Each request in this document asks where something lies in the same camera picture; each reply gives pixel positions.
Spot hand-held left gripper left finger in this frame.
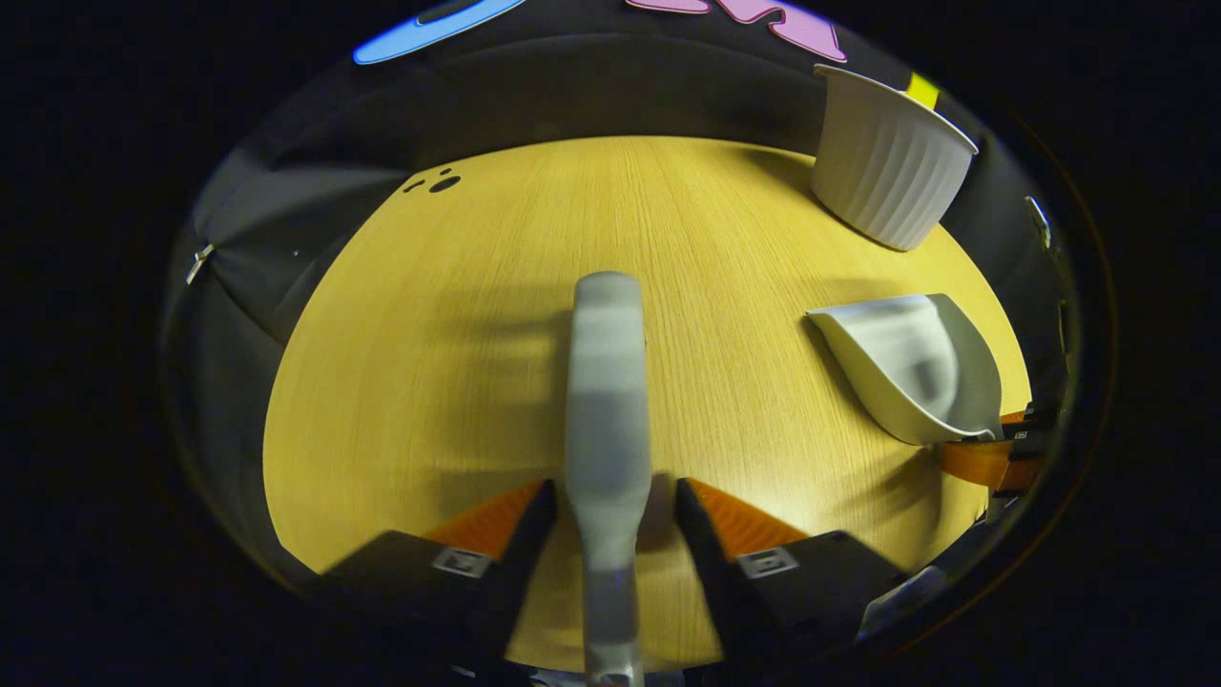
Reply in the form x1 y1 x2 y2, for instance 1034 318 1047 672
320 479 559 669

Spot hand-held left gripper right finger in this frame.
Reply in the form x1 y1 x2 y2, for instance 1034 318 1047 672
674 477 912 669

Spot white dustpan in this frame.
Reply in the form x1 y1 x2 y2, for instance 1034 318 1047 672
806 294 1004 448

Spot small white broom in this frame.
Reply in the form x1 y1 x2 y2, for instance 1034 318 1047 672
565 271 655 687

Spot white ribbed garbage bin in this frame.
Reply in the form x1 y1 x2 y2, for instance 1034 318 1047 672
812 64 981 252

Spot black backdrop cloth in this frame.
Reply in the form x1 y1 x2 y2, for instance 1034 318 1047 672
162 0 1079 593

